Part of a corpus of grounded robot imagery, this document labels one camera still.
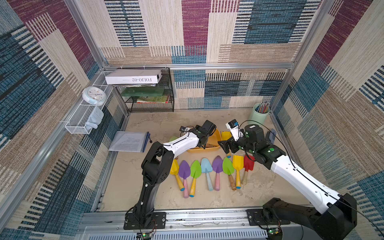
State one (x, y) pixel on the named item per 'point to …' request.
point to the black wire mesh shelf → (130, 101)
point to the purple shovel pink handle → (217, 166)
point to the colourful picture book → (153, 99)
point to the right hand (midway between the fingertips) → (225, 135)
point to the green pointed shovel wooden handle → (228, 167)
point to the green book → (143, 91)
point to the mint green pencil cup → (255, 116)
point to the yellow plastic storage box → (213, 142)
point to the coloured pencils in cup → (263, 107)
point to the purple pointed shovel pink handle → (184, 171)
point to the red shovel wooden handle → (248, 164)
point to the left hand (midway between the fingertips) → (200, 130)
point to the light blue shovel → (206, 167)
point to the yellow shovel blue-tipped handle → (175, 170)
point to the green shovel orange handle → (195, 171)
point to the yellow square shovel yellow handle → (238, 161)
